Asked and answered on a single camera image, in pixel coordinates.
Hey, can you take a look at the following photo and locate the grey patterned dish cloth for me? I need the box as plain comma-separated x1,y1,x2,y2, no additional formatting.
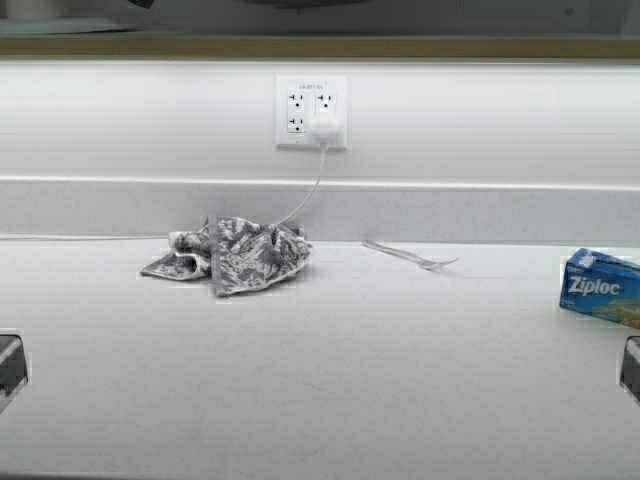
141,217,312,297

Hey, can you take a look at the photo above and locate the white charger plug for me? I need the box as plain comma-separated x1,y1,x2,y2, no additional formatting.
307,116,340,147

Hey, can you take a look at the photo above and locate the clear plastic fork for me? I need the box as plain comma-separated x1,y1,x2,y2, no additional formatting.
362,240,458,272

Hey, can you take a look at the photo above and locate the blue Ziploc bag box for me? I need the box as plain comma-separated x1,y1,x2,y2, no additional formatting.
559,248,639,329

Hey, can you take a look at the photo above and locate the white charger cable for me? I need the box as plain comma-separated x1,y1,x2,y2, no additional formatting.
0,143,329,242

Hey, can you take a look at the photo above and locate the white wall power outlet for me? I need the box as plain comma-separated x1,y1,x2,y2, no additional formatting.
275,76,350,151

